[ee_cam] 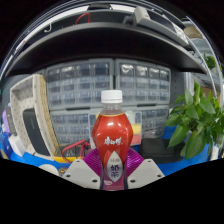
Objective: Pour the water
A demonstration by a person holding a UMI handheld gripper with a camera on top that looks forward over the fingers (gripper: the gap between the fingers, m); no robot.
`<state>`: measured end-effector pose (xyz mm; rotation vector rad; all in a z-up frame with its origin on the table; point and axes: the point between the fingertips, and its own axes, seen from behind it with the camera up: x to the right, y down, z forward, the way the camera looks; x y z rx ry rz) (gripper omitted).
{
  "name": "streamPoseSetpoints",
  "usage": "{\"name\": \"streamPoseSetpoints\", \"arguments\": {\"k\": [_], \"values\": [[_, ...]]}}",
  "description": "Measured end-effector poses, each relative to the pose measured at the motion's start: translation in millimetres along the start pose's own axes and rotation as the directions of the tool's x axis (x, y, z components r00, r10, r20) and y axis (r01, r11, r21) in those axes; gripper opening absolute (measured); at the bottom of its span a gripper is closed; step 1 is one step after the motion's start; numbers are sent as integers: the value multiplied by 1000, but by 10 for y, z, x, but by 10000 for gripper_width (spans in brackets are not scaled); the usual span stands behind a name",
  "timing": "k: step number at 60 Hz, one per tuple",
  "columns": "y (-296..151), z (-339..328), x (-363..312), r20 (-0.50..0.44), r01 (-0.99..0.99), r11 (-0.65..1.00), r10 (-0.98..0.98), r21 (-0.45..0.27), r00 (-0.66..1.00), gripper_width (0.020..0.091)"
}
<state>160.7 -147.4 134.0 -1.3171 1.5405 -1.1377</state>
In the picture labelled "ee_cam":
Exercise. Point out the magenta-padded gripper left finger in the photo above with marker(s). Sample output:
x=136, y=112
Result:
x=80, y=173

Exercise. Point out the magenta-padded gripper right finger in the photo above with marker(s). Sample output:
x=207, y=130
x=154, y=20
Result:
x=146, y=173

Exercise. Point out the red-labelled drink bottle white cap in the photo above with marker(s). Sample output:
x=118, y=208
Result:
x=112, y=133

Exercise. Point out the yellow multimeter with red leads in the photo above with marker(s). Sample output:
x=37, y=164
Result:
x=71, y=153

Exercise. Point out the black rectangular box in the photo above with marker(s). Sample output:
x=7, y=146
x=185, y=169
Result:
x=160, y=146

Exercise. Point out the white cup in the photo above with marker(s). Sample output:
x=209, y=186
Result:
x=49, y=168

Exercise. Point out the grey small-parts drawer cabinet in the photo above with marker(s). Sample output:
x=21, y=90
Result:
x=151, y=121
x=70, y=128
x=80, y=83
x=143, y=83

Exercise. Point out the black flat device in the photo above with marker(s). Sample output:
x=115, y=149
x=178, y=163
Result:
x=35, y=133

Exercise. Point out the green leafy potted plant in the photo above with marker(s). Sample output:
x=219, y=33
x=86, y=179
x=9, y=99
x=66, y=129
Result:
x=193, y=123

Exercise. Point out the beige perforated storage box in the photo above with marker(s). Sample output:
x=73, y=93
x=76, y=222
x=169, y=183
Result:
x=31, y=96

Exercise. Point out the black overhead desk shelf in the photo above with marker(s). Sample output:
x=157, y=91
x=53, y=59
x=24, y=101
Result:
x=106, y=40

